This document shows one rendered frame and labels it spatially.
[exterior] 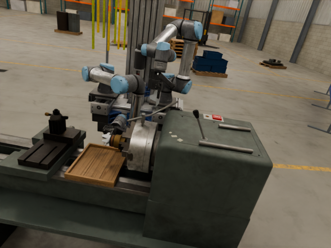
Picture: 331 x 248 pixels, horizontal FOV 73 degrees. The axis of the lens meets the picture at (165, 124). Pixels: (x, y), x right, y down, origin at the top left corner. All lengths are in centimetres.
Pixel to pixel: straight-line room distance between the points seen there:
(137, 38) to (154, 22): 19
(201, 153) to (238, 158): 18
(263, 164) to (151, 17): 136
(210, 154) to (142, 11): 127
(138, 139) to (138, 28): 102
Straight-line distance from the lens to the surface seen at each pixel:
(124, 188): 141
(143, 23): 195
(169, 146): 112
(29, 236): 239
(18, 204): 189
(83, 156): 163
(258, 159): 122
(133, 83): 149
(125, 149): 130
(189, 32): 170
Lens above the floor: 184
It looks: 27 degrees down
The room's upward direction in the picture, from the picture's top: 9 degrees clockwise
